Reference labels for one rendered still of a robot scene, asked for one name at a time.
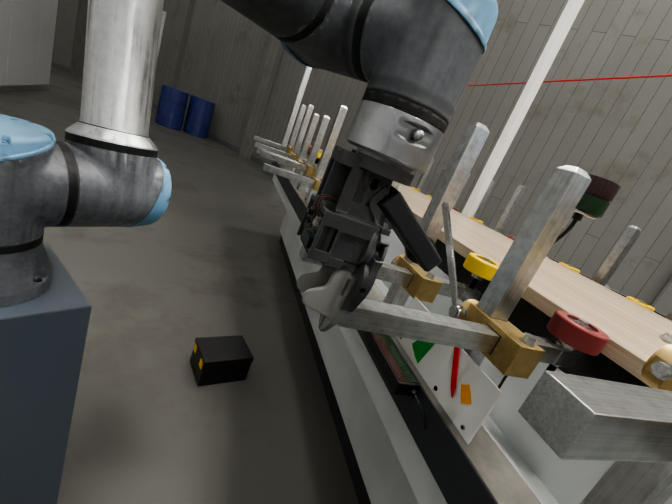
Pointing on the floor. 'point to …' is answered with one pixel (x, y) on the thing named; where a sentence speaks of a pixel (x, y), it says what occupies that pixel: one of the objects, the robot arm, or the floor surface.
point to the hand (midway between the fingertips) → (330, 322)
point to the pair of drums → (197, 113)
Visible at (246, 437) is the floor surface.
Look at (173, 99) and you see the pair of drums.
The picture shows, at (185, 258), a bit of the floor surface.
